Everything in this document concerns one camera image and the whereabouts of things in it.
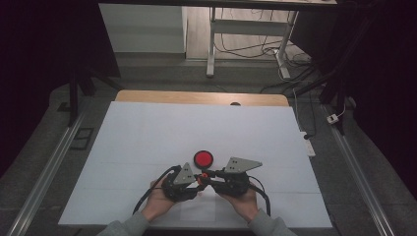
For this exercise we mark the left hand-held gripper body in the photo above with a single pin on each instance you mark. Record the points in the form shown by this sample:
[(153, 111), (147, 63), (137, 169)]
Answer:
[(180, 188)]

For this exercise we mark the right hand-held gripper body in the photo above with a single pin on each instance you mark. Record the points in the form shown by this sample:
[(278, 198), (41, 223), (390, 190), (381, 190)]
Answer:
[(232, 183)]

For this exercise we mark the small orange stamp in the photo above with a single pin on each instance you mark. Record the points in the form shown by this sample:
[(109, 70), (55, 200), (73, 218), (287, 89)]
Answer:
[(204, 175)]

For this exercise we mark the round red ink pad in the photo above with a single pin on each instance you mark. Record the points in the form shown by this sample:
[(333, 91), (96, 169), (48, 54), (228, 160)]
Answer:
[(203, 159)]

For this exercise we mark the person's right hand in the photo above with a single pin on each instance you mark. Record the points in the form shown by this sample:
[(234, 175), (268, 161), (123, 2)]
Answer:
[(241, 205)]

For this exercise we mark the person's left hand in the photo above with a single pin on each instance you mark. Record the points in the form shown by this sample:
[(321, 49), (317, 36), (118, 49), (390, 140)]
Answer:
[(159, 201)]

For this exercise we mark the black table grommet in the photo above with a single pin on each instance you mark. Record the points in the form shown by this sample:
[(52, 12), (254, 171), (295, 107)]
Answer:
[(235, 104)]

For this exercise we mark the white power strip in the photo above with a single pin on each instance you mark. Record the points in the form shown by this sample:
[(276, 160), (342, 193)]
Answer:
[(309, 146)]

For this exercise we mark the black floor plate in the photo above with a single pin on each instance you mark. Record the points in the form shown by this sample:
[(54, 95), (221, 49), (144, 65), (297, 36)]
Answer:
[(82, 138)]

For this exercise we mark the small white adapter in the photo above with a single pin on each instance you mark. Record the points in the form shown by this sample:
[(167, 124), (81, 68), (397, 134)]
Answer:
[(332, 118)]

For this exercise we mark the black metal stand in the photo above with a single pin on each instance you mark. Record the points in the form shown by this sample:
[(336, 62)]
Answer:
[(73, 95), (337, 91)]

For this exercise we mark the grey cabinet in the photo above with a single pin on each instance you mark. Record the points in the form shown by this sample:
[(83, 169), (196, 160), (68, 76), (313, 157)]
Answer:
[(144, 29)]

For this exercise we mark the dark curtain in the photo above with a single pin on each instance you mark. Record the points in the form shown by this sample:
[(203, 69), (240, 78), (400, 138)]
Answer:
[(39, 65), (387, 82)]

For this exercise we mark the aluminium rail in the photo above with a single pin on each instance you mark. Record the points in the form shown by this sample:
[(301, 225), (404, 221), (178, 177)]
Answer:
[(357, 173), (49, 167)]

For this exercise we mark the white desk frame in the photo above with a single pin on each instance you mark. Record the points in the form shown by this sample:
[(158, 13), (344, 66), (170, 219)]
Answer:
[(249, 27)]

